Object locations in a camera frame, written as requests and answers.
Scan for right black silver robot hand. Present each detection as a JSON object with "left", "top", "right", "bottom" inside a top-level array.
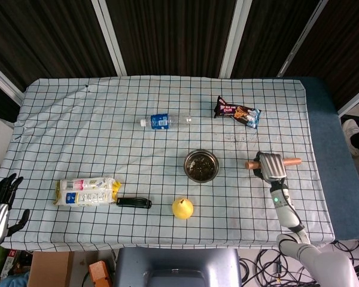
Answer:
[{"left": 253, "top": 151, "right": 288, "bottom": 182}]

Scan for wooden stick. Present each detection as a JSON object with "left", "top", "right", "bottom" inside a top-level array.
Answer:
[{"left": 245, "top": 157, "right": 302, "bottom": 170}]

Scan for stainless steel bowl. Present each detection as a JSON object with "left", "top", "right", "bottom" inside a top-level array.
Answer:
[{"left": 184, "top": 149, "right": 220, "bottom": 182}]

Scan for blue cloth bundle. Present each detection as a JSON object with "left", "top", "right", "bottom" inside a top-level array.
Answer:
[{"left": 0, "top": 270, "right": 31, "bottom": 287}]

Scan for dark snack packet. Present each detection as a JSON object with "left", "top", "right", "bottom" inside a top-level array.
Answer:
[{"left": 214, "top": 95, "right": 262, "bottom": 130}]

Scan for brown cardboard box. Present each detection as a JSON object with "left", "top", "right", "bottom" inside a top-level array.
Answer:
[{"left": 28, "top": 251, "right": 71, "bottom": 287}]

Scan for white shoe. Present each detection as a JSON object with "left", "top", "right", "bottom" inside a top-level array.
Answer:
[{"left": 342, "top": 119, "right": 359, "bottom": 156}]

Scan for white yellow noodle pack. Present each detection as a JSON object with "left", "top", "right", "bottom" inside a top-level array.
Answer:
[{"left": 53, "top": 176, "right": 122, "bottom": 206}]

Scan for yellow pear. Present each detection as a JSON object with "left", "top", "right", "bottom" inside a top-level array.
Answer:
[{"left": 172, "top": 197, "right": 194, "bottom": 221}]

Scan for orange box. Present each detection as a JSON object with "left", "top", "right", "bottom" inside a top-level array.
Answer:
[{"left": 88, "top": 260, "right": 111, "bottom": 287}]

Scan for clear plastic water bottle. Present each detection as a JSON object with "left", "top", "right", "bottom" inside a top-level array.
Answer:
[{"left": 139, "top": 112, "right": 195, "bottom": 130}]

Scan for checked white tablecloth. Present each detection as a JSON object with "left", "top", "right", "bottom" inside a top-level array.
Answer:
[{"left": 1, "top": 76, "right": 336, "bottom": 252}]

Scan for grey robot torso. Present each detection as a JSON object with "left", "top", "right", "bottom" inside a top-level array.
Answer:
[{"left": 112, "top": 247, "right": 242, "bottom": 287}]

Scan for black stapler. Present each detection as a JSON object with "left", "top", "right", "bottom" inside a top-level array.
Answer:
[{"left": 116, "top": 197, "right": 153, "bottom": 209}]

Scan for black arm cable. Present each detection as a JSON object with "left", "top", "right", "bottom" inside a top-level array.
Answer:
[{"left": 279, "top": 179, "right": 305, "bottom": 230}]

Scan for black floor cables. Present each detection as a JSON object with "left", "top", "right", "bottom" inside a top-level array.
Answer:
[{"left": 239, "top": 239, "right": 359, "bottom": 287}]

